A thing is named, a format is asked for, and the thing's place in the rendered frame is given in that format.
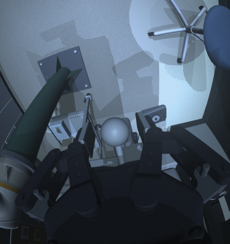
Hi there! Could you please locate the brown labelled box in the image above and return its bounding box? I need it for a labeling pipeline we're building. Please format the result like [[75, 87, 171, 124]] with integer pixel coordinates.
[[33, 228, 44, 241], [20, 224, 31, 239]]

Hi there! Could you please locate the blue stool with star base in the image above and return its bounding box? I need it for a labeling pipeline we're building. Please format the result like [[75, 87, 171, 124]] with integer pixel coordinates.
[[147, 0, 230, 70]]

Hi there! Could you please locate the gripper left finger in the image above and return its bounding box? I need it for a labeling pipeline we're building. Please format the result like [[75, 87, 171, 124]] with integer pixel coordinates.
[[14, 122, 103, 211]]

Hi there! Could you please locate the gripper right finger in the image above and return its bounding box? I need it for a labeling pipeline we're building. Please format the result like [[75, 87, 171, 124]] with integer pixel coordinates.
[[135, 111, 230, 191]]

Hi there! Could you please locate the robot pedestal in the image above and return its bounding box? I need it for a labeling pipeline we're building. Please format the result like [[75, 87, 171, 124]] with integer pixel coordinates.
[[0, 46, 92, 168]]

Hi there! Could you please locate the grey block with round dial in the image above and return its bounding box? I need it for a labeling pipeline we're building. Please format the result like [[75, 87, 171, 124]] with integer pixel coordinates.
[[143, 104, 167, 125]]

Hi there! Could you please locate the grey ball lever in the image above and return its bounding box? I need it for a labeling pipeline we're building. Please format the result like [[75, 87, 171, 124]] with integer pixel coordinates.
[[100, 117, 130, 166]]

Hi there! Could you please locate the grey labelled box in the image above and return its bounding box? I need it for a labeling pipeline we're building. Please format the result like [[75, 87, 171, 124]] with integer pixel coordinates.
[[47, 112, 85, 146]]

